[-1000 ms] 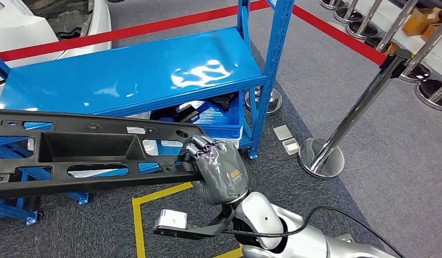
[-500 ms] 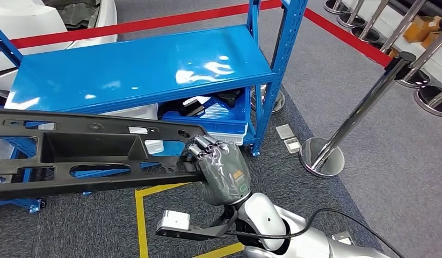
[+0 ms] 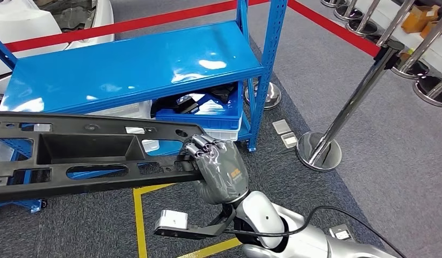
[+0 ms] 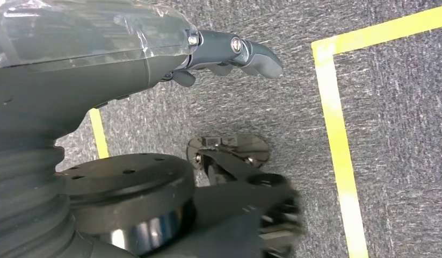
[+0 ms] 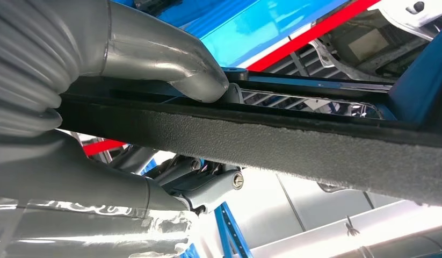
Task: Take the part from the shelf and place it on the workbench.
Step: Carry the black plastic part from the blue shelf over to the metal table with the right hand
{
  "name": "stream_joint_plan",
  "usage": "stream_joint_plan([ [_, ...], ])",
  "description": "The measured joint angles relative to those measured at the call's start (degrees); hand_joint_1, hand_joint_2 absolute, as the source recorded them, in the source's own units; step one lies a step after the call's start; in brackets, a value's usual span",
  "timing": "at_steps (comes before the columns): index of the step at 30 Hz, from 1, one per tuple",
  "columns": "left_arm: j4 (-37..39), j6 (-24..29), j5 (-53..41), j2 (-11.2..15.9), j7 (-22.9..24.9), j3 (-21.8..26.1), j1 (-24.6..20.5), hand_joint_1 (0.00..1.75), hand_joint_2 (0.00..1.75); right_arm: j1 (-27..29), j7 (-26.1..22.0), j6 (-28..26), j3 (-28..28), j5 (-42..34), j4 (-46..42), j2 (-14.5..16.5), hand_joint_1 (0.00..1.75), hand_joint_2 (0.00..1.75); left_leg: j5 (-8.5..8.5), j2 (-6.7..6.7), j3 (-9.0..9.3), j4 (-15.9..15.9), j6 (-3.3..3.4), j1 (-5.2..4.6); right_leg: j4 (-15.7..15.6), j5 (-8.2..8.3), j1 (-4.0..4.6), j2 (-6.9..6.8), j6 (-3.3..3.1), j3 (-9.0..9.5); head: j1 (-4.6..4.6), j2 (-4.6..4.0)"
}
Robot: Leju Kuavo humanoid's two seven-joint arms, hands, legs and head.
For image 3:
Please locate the black-topped chrome stanchion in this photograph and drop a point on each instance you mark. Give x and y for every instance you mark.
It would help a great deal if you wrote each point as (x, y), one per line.
(348, 110)
(270, 96)

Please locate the plain metal floor plate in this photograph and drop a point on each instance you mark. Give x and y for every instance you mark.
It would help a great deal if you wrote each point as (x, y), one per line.
(281, 126)

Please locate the small black plastic part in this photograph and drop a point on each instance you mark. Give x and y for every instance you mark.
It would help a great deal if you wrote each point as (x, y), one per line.
(224, 92)

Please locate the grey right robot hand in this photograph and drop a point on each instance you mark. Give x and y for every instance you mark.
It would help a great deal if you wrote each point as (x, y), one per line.
(224, 171)

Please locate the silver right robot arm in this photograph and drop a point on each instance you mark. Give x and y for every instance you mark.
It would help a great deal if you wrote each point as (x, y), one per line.
(260, 217)

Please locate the blue metal shelf rack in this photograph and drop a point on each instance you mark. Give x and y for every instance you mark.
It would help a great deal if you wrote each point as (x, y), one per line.
(135, 64)

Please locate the blue plastic bin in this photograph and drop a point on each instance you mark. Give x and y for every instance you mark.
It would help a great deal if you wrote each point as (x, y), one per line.
(199, 123)

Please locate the clear plastic wrap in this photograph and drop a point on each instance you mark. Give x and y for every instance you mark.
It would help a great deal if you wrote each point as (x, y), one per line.
(203, 107)

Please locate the metal floor socket plate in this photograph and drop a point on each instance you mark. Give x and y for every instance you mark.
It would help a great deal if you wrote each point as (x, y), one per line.
(289, 140)
(341, 233)

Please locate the red barrier belt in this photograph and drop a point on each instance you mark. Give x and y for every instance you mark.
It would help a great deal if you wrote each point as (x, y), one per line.
(117, 25)

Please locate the long black plastic bracket part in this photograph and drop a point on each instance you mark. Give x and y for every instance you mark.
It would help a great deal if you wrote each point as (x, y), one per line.
(99, 124)

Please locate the white plastic bin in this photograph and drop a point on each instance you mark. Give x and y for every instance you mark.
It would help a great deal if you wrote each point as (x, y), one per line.
(224, 134)

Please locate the white tray stack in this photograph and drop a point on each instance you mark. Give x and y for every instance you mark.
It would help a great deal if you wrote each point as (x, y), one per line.
(128, 110)

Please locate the orange cardboard box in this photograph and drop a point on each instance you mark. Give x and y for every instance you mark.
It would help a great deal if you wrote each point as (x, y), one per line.
(416, 21)
(429, 32)

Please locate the white car body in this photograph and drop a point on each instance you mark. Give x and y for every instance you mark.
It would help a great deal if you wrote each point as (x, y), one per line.
(28, 25)

